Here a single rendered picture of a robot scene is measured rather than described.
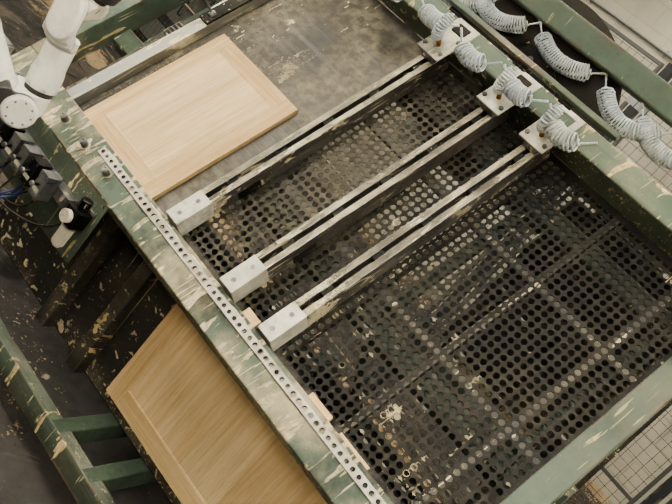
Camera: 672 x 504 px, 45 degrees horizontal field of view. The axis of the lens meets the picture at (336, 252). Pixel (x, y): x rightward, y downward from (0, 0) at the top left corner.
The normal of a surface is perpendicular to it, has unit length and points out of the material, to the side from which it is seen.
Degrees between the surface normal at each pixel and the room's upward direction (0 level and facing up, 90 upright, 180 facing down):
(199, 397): 90
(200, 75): 54
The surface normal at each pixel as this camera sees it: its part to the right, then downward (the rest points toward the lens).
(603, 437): -0.02, -0.50
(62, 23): -0.19, 0.29
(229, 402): -0.47, -0.09
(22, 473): 0.63, -0.73
